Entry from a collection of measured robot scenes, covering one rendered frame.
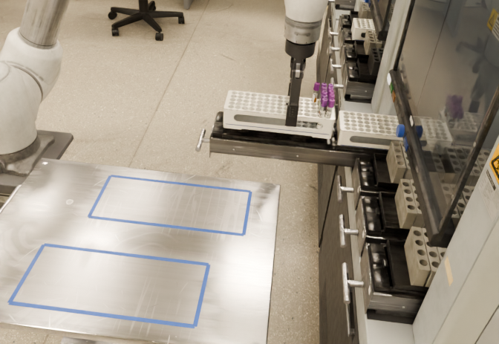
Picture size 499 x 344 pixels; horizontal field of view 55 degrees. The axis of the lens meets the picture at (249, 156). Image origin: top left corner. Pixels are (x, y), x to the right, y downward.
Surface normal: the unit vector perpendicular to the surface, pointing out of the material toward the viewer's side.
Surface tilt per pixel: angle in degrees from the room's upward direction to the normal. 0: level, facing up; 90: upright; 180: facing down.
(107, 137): 0
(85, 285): 0
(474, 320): 90
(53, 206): 0
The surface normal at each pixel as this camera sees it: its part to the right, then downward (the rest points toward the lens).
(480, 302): -0.11, 0.61
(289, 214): 0.05, -0.79
